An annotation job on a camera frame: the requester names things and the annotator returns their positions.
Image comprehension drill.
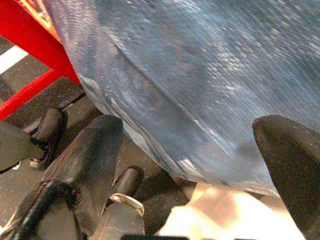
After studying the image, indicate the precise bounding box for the robot leg black foot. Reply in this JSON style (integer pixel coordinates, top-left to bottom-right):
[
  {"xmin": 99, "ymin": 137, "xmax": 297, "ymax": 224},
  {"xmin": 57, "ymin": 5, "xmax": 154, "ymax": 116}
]
[
  {"xmin": 96, "ymin": 165, "xmax": 146, "ymax": 240},
  {"xmin": 0, "ymin": 107, "xmax": 69, "ymax": 176}
]

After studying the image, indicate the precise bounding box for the red metal frame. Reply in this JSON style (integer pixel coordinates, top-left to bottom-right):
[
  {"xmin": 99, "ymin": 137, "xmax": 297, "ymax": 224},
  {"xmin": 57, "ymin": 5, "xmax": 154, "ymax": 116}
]
[{"xmin": 0, "ymin": 0, "xmax": 82, "ymax": 121}]

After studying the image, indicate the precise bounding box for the robot left leg black foot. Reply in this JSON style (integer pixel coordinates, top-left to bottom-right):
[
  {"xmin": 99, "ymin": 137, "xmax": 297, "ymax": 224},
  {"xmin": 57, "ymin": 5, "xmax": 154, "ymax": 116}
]
[{"xmin": 0, "ymin": 107, "xmax": 69, "ymax": 176}]

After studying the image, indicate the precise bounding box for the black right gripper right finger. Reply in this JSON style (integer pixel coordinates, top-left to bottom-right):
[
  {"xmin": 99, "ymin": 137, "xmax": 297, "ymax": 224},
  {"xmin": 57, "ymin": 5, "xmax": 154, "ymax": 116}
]
[{"xmin": 251, "ymin": 114, "xmax": 320, "ymax": 240}]

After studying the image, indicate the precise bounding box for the robot right leg black foot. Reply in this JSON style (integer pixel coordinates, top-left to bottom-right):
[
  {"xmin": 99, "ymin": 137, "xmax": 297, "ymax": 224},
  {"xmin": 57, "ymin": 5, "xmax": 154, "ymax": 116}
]
[{"xmin": 96, "ymin": 165, "xmax": 146, "ymax": 240}]

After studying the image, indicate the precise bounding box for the blue denim garment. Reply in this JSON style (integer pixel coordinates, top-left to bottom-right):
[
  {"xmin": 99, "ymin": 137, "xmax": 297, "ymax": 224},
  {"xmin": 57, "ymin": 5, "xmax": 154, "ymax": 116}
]
[{"xmin": 42, "ymin": 0, "xmax": 320, "ymax": 199}]

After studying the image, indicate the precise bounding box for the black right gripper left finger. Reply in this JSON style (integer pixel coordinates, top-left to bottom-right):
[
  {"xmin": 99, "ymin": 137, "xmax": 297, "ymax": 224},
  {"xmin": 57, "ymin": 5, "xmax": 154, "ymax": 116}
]
[{"xmin": 0, "ymin": 114, "xmax": 125, "ymax": 240}]

